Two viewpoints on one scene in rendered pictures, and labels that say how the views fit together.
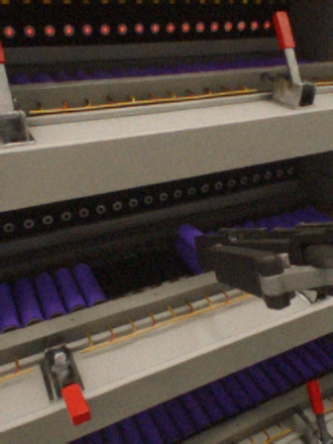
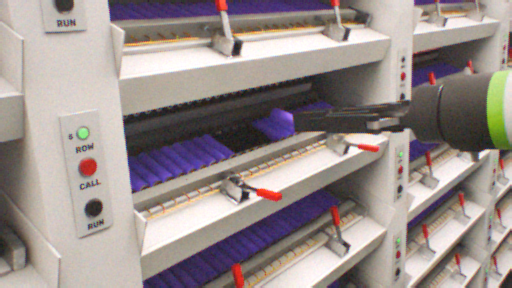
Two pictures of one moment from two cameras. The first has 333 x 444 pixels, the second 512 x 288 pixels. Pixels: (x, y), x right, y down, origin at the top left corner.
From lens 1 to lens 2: 0.45 m
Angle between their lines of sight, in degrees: 25
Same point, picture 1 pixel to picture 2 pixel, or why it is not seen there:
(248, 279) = (356, 127)
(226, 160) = (311, 69)
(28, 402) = (225, 205)
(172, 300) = (274, 154)
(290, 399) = (316, 224)
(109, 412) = (257, 214)
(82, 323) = (236, 165)
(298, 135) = (340, 57)
